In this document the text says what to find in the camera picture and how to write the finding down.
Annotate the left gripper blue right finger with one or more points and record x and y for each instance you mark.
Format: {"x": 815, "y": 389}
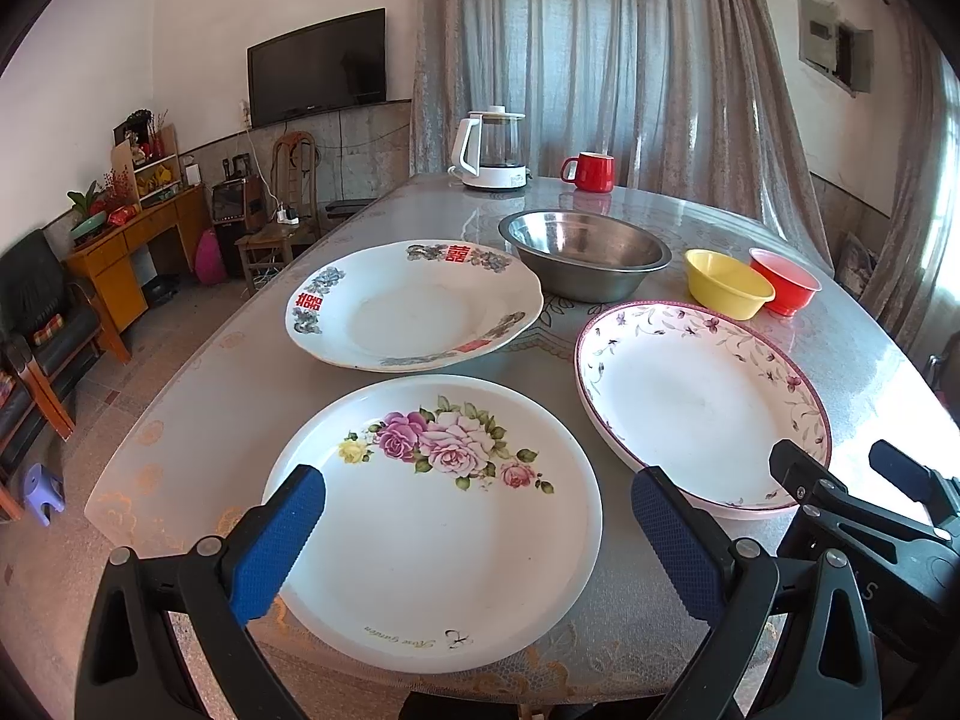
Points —
{"x": 686, "y": 541}

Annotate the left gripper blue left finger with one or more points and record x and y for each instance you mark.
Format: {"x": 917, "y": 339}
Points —
{"x": 264, "y": 546}

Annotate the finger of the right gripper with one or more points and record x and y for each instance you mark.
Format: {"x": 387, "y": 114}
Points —
{"x": 810, "y": 483}
{"x": 937, "y": 494}

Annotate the red plastic bowl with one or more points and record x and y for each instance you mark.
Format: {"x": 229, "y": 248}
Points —
{"x": 794, "y": 286}

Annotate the white plate with rose print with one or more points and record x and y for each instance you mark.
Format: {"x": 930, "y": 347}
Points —
{"x": 461, "y": 521}

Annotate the yellow plastic bowl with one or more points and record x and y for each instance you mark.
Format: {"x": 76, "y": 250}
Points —
{"x": 726, "y": 285}

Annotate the white plate with red characters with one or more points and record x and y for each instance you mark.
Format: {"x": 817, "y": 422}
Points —
{"x": 413, "y": 306}

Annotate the stainless steel bowl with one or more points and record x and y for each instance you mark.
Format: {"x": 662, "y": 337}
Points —
{"x": 582, "y": 256}

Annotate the white plate with purple rim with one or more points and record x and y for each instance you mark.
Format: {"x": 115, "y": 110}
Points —
{"x": 703, "y": 397}

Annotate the side window curtain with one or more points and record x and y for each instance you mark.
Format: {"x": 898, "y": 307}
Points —
{"x": 902, "y": 294}

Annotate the purple plastic stool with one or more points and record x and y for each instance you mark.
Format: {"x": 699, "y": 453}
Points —
{"x": 43, "y": 492}

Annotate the pink bag on floor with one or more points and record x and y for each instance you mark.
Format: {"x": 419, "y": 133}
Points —
{"x": 208, "y": 264}

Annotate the black armchair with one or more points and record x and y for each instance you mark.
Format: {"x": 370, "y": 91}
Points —
{"x": 49, "y": 331}

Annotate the orange wooden desk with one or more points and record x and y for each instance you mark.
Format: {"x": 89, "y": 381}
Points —
{"x": 170, "y": 232}

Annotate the red mug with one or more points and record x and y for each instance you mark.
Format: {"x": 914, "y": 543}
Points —
{"x": 589, "y": 172}

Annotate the wooden chair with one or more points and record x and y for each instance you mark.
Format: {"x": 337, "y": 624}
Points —
{"x": 292, "y": 211}

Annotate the grey window curtain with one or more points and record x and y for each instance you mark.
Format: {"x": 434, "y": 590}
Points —
{"x": 687, "y": 96}

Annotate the white glass electric kettle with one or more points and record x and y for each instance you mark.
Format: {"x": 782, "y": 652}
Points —
{"x": 487, "y": 153}

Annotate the wall electrical box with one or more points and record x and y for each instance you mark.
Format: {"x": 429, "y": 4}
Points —
{"x": 836, "y": 49}

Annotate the black wall television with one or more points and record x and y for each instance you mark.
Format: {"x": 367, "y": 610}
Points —
{"x": 328, "y": 66}

